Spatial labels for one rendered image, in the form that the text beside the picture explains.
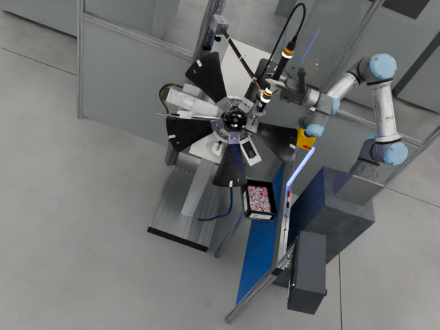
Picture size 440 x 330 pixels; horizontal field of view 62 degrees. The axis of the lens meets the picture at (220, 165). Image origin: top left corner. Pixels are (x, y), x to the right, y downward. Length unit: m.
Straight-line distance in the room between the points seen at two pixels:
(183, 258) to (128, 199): 0.63
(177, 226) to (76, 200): 0.76
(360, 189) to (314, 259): 0.69
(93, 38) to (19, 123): 0.99
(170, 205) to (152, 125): 0.70
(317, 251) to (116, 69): 2.01
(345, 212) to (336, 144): 0.92
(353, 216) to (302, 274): 0.75
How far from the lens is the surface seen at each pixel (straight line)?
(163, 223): 2.74
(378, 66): 1.88
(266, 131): 1.93
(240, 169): 1.97
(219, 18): 2.23
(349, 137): 2.87
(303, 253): 1.51
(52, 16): 4.30
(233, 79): 2.15
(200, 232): 2.77
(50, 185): 2.96
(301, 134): 2.23
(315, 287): 1.45
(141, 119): 3.11
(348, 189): 2.08
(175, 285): 2.63
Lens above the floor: 2.40
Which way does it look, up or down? 47 degrees down
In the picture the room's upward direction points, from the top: 24 degrees clockwise
